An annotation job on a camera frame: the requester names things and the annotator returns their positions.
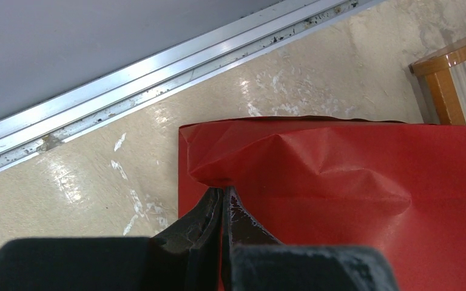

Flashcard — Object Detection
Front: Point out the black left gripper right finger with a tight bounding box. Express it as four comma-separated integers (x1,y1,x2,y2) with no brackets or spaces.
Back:
221,187,399,290

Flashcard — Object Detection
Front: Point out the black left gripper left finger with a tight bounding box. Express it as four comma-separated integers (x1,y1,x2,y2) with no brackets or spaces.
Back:
0,188,223,290

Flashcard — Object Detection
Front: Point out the red paper bag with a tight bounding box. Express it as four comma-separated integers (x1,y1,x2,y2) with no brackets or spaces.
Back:
178,116,466,290

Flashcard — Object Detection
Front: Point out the wooden shelf rack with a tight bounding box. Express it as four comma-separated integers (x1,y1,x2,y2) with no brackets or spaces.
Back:
410,37,466,125

